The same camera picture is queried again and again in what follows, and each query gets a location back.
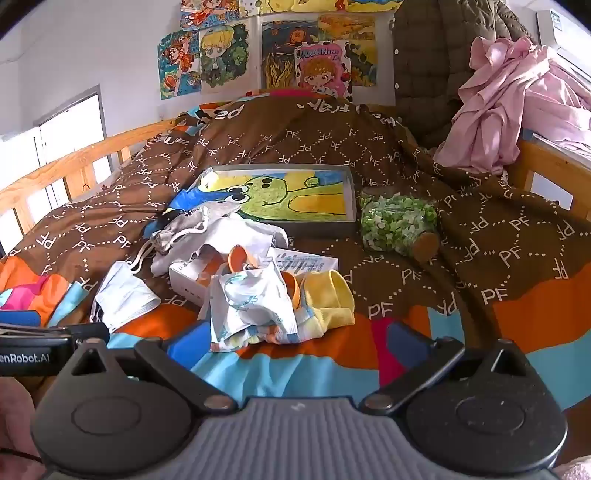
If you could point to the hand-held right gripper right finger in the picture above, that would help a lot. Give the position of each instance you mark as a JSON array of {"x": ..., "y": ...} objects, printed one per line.
[{"x": 408, "y": 347}]

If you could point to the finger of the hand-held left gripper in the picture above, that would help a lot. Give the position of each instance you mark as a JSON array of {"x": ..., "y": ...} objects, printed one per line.
[{"x": 87, "y": 332}]

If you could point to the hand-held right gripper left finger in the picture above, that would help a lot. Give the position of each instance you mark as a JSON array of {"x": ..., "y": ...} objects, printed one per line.
[{"x": 187, "y": 347}]

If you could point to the white face mask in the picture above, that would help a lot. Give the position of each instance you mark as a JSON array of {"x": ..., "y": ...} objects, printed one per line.
[{"x": 122, "y": 295}]

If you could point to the white blue-printed cloth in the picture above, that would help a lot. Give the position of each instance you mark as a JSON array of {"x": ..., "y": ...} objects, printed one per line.
[{"x": 251, "y": 300}]

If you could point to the yellow sock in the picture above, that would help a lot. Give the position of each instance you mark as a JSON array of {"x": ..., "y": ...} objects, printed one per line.
[{"x": 330, "y": 295}]

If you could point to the orange sock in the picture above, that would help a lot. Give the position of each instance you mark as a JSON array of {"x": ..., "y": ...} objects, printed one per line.
[{"x": 240, "y": 258}]

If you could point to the grey patterned cloth mask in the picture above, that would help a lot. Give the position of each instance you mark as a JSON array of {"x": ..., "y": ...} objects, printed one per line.
[{"x": 184, "y": 228}]

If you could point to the grey box with cartoon drawing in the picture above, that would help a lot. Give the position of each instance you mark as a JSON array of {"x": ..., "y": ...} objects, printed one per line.
[{"x": 286, "y": 196}]

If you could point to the person's left hand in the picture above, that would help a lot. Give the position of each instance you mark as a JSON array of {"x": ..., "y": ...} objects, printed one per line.
[{"x": 16, "y": 415}]

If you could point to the white carton box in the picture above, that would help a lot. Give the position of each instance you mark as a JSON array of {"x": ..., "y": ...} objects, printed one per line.
[{"x": 184, "y": 281}]

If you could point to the glass jar with cork lid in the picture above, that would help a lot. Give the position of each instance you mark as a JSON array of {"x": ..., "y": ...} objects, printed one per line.
[{"x": 395, "y": 221}]

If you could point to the window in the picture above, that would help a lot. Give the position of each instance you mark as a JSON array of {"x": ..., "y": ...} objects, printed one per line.
[{"x": 60, "y": 129}]

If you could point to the brown printed blanket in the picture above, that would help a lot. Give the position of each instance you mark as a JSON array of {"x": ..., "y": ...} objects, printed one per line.
[{"x": 323, "y": 138}]

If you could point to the wooden bed board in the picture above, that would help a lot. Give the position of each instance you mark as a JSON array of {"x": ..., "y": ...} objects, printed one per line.
[{"x": 549, "y": 170}]

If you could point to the pink cloth pile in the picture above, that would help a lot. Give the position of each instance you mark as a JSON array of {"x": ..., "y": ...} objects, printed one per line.
[{"x": 498, "y": 106}]

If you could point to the brown puffer jacket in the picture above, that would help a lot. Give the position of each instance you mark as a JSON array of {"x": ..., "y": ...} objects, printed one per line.
[{"x": 425, "y": 69}]

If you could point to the blue orange-haired girl poster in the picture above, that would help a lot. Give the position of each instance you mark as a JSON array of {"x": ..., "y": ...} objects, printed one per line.
[{"x": 178, "y": 64}]

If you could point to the pink-haired cartoon poster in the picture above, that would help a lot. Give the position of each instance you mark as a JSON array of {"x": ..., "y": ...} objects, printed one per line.
[{"x": 321, "y": 71}]

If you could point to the blond boy green poster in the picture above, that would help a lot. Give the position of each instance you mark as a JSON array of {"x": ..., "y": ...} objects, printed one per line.
[{"x": 224, "y": 55}]

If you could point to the dark blue seaweed poster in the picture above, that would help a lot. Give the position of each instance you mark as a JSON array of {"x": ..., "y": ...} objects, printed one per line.
[{"x": 277, "y": 55}]

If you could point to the orange landscape poster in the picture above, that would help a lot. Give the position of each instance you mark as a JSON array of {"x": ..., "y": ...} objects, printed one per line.
[{"x": 355, "y": 32}]

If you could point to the flying girl poster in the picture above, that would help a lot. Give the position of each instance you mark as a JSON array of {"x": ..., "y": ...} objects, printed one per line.
[{"x": 207, "y": 11}]

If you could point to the white air conditioner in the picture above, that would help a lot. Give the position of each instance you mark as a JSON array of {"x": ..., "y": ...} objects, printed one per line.
[{"x": 565, "y": 41}]

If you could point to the pink jellyfish poster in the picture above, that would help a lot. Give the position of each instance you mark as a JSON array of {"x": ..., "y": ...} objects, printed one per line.
[{"x": 374, "y": 3}]

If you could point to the black yellow moon poster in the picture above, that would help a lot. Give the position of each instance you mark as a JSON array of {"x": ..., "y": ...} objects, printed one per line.
[{"x": 249, "y": 5}]

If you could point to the blue fish yellow sand poster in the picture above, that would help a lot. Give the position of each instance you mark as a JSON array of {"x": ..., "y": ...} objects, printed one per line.
[{"x": 300, "y": 4}]

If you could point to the wooden bed rail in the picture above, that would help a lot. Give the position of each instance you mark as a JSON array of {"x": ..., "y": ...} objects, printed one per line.
[{"x": 69, "y": 166}]

